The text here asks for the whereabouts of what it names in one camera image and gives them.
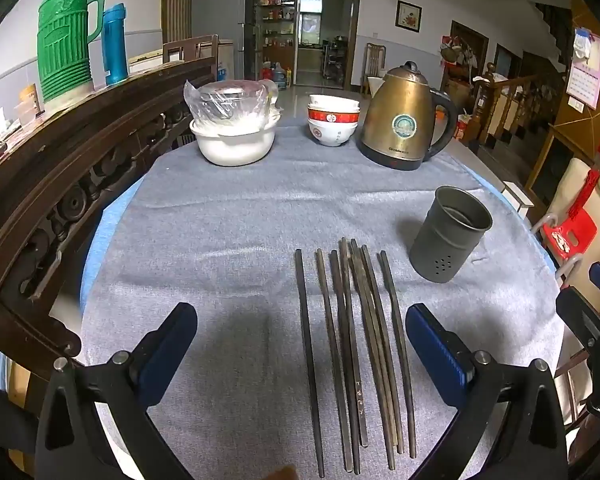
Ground pantry shelf with bottles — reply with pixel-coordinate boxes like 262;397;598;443
260;0;297;48

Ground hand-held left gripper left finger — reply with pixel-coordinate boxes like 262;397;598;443
34;302;199;480

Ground grey tablecloth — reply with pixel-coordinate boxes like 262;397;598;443
80;147;566;480

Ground wall calendar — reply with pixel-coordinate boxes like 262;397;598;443
565;27;600;110

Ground golden electric kettle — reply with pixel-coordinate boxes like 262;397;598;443
356;61;460;171

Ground red plastic stool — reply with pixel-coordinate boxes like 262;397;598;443
540;207;598;268

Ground red emblem white bowl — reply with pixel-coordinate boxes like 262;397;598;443
307;119;359;148

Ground row of metal chopsticks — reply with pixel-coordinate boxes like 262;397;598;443
294;238;418;479

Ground orange box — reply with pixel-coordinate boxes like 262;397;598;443
19;84;43;116

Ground white ceramic pot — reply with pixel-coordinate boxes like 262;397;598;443
189;110;282;167

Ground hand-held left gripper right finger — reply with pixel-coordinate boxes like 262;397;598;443
405;303;568;480

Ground dark carved wooden sideboard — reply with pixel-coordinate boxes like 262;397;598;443
0;55;218;386

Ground blue table cover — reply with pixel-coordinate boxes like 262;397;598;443
79;165;556;311

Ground engraved single metal chopstick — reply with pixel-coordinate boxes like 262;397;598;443
339;238;370;448

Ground wooden stair railing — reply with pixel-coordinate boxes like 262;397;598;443
472;62;571;156

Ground red banded white bowl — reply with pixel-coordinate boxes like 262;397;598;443
307;107;361;126

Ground plain white bowl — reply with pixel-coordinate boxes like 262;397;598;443
308;93;361;113

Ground grey metal utensil holder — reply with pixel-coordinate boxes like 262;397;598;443
409;186;494;284

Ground wooden chair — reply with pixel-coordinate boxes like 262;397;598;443
364;42;387;98
162;35;220;66

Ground blue thermos bottle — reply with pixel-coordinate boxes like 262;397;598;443
101;2;130;86

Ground small white stool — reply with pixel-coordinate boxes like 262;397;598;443
502;180;536;208

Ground framed wall picture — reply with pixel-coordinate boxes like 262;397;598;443
395;1;423;32

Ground grey refrigerator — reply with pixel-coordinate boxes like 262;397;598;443
190;0;259;83

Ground green thermos jug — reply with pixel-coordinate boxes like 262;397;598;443
37;0;107;111

